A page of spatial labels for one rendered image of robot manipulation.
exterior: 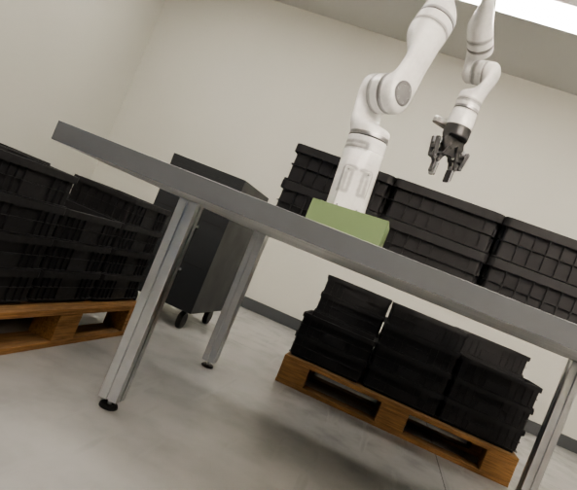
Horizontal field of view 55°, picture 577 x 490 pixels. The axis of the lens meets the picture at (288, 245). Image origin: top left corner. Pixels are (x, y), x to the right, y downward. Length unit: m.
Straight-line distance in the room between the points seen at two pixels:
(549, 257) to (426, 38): 0.62
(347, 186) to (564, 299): 0.64
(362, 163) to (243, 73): 4.34
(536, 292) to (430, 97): 3.87
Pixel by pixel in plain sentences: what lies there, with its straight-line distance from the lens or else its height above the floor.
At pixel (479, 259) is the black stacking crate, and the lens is 1.52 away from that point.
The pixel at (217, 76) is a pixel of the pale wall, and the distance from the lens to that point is 5.61.
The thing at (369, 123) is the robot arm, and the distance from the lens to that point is 1.28.
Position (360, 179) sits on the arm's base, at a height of 0.84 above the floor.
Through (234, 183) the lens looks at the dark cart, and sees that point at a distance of 3.09.
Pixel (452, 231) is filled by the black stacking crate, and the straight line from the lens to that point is 1.53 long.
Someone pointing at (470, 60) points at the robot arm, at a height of 1.31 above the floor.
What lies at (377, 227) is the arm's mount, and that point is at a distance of 1.20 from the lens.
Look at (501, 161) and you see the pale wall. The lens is 5.19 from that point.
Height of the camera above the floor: 0.63
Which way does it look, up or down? 1 degrees up
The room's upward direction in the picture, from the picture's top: 22 degrees clockwise
